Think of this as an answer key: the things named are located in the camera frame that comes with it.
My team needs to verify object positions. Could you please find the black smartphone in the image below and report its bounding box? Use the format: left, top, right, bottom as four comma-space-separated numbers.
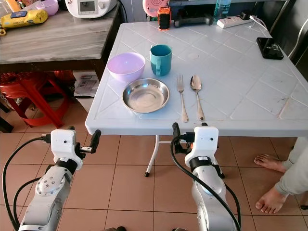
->
256, 37, 284, 60

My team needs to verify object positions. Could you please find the long black left arm cable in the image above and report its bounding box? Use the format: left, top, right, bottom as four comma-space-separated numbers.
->
1, 134, 53, 231

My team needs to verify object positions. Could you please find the stainless steel spoon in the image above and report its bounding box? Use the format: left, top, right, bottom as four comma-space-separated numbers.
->
190, 75, 205, 121

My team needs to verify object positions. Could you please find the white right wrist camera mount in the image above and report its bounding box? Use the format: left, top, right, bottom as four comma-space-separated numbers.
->
185, 126, 219, 167

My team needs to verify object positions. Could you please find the red plastic stool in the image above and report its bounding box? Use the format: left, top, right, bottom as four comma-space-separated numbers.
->
0, 72, 73, 128

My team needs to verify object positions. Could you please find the teal plastic mug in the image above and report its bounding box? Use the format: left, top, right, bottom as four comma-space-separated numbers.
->
150, 44, 173, 77

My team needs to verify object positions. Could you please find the white plastic folding table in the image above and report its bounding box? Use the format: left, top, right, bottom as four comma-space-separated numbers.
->
85, 21, 308, 178

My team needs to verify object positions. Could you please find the purple plastic bowl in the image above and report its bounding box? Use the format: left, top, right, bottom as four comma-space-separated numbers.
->
107, 52, 146, 83

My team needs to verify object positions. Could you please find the person's bare foot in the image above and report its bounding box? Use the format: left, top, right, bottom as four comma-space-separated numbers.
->
255, 186, 293, 215
254, 154, 290, 174

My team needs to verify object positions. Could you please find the small pink bowl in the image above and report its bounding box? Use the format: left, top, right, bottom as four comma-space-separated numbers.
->
36, 0, 59, 16

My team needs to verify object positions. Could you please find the pink round appliance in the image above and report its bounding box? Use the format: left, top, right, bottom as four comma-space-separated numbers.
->
143, 0, 169, 17

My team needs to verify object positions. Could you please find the white charging cable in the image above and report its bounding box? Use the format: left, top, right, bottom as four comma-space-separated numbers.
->
250, 15, 273, 39

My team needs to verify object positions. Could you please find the black metal frame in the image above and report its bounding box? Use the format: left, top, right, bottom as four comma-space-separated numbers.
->
265, 0, 308, 39

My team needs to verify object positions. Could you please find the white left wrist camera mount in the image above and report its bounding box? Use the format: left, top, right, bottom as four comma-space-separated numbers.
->
51, 129, 82, 162

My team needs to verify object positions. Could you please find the white kitchen appliance with display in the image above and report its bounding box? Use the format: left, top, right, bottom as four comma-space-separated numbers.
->
65, 0, 116, 19

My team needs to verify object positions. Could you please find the yellow kitchen package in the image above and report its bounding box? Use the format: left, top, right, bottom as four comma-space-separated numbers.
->
0, 9, 49, 28

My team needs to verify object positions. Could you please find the clear blue water bottle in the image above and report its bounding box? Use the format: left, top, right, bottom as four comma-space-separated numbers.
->
214, 0, 231, 21

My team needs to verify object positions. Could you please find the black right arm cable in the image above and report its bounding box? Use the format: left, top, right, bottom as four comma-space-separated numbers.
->
170, 142, 243, 231

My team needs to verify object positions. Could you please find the person's grey trouser leg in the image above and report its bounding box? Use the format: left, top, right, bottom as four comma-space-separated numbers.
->
274, 136, 308, 196

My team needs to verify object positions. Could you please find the stainless steel fork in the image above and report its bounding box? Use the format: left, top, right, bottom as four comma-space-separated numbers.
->
177, 75, 189, 123

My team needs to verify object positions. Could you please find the white plastic bin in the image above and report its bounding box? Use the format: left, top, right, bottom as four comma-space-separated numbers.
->
73, 71, 103, 113

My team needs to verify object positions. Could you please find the short black left arm cable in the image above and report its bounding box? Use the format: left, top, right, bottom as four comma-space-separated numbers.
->
12, 177, 44, 227

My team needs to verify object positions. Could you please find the black flat device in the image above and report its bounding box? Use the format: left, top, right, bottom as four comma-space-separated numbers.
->
174, 16, 216, 27

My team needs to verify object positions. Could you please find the stainless steel plate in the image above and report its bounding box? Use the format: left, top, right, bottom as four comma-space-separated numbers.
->
122, 78, 170, 114

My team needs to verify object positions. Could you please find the orange and black handheld device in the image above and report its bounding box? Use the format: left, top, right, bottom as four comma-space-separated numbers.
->
157, 7, 172, 31

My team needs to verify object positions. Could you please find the grey wooden side table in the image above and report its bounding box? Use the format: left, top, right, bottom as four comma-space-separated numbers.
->
0, 4, 122, 82

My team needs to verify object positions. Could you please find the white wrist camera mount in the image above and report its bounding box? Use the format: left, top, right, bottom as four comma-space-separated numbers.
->
185, 126, 219, 167
51, 129, 82, 162

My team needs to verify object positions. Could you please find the white power strip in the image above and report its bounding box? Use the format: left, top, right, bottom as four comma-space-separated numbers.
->
217, 16, 253, 29

